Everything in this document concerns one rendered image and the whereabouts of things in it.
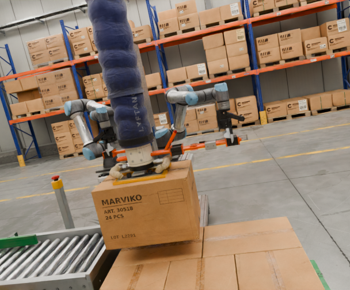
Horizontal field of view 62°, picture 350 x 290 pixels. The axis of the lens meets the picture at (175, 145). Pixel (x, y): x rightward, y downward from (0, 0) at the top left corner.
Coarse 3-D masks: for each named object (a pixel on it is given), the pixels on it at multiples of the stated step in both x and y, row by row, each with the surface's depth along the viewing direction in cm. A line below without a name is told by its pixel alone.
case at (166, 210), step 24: (192, 168) 209; (96, 192) 179; (120, 192) 177; (144, 192) 175; (168, 192) 174; (192, 192) 184; (120, 216) 180; (144, 216) 179; (168, 216) 177; (192, 216) 175; (120, 240) 184; (144, 240) 182; (168, 240) 180
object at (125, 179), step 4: (148, 172) 182; (152, 172) 183; (164, 172) 183; (128, 176) 184; (132, 176) 186; (136, 176) 184; (140, 176) 182; (144, 176) 181; (148, 176) 180; (152, 176) 179; (156, 176) 178; (160, 176) 178; (164, 176) 177; (116, 180) 186; (120, 180) 183; (124, 180) 182; (128, 180) 181; (132, 180) 180; (136, 180) 180; (140, 180) 180; (144, 180) 180; (116, 184) 182; (120, 184) 182
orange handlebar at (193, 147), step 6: (240, 138) 180; (192, 144) 186; (198, 144) 187; (216, 144) 181; (120, 150) 220; (162, 150) 191; (168, 150) 186; (186, 150) 185; (192, 150) 184; (126, 156) 194
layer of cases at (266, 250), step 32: (224, 224) 216; (256, 224) 206; (288, 224) 198; (128, 256) 200; (160, 256) 192; (192, 256) 184; (224, 256) 178; (256, 256) 171; (288, 256) 166; (128, 288) 166; (160, 288) 161; (192, 288) 156; (224, 288) 151; (256, 288) 146; (288, 288) 142; (320, 288) 138
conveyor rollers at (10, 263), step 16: (48, 240) 250; (64, 240) 243; (96, 240) 237; (0, 256) 241; (16, 256) 235; (32, 256) 228; (48, 256) 221; (64, 256) 222; (80, 256) 212; (96, 256) 215; (0, 272) 216; (16, 272) 209; (48, 272) 201; (80, 272) 192
